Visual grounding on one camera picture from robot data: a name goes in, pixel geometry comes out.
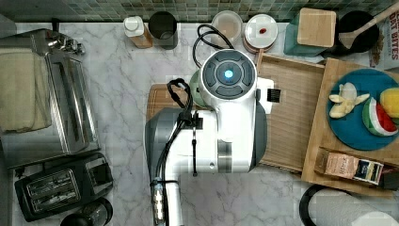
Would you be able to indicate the toy peeled banana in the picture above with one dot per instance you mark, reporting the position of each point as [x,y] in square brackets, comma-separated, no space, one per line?
[345,101]

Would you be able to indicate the white cap spice bottle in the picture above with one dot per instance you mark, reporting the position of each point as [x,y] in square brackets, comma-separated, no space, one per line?
[137,32]

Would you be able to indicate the open wooden drawer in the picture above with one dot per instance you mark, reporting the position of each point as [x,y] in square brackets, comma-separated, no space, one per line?
[289,124]

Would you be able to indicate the wooden cutting board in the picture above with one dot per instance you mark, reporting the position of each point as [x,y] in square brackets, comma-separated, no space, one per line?
[160,99]

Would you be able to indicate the stainless steel toaster oven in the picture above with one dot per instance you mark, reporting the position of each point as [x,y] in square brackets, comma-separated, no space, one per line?
[72,130]

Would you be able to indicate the yellow toy fruit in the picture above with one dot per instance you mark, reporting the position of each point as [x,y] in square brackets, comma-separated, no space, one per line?
[389,99]

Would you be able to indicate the large bamboo tray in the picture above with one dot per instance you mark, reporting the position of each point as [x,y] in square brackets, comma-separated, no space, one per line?
[323,138]

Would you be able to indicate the small tea packets box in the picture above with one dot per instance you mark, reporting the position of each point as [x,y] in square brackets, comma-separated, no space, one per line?
[348,167]

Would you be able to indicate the beige folded towel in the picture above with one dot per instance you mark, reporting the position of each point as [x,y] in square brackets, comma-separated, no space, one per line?
[24,91]

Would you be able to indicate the white lidded round container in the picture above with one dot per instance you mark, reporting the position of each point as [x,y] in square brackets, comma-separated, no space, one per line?
[260,33]

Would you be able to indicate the wooden spatula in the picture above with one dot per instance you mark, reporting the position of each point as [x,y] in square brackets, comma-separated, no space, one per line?
[348,38]

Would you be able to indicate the black round grinder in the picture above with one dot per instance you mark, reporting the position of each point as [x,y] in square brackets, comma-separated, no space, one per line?
[96,213]

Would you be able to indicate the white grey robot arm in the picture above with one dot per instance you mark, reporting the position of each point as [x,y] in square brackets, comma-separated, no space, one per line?
[229,135]

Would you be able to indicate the toy watermelon slice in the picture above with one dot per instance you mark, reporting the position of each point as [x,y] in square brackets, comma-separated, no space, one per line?
[376,120]

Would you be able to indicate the black two-slot toaster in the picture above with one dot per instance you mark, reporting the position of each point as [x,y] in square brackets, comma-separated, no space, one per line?
[64,187]

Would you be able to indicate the dark cylindrical canister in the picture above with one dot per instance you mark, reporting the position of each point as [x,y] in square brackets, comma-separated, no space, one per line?
[163,27]

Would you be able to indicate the snack box with lettering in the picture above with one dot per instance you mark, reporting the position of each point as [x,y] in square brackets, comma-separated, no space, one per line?
[385,54]

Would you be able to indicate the teal box bamboo lid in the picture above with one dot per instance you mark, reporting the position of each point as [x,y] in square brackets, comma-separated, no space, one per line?
[310,33]

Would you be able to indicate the blue round plate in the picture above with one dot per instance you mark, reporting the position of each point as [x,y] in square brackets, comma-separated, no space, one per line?
[350,129]

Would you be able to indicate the pale green cup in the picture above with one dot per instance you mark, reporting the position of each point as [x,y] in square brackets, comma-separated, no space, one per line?
[194,85]

